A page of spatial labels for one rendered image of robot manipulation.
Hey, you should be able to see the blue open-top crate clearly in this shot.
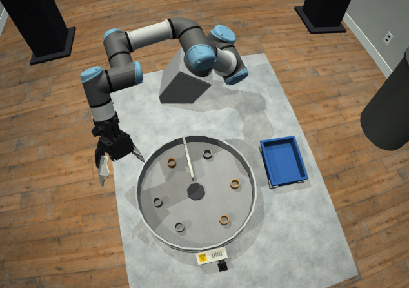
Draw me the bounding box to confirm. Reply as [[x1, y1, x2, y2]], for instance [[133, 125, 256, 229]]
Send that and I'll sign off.
[[259, 136, 308, 189]]

